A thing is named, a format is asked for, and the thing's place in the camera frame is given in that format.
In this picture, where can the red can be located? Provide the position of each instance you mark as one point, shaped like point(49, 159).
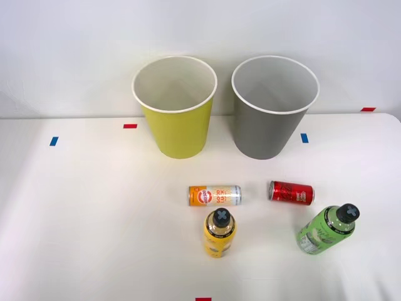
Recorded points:
point(291, 193)

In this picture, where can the grey plastic waste bin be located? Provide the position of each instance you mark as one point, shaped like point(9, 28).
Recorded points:
point(266, 135)

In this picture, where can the green bottle with black cap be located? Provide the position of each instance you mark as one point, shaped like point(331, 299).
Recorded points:
point(319, 233)

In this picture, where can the yellow-green plastic waste bin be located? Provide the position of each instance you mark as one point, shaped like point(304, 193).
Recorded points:
point(178, 131)

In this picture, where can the orange and white can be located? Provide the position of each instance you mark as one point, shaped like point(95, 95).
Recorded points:
point(216, 195)

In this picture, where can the yellow bottle with black cap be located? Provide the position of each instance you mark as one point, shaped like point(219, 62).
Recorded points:
point(217, 241)

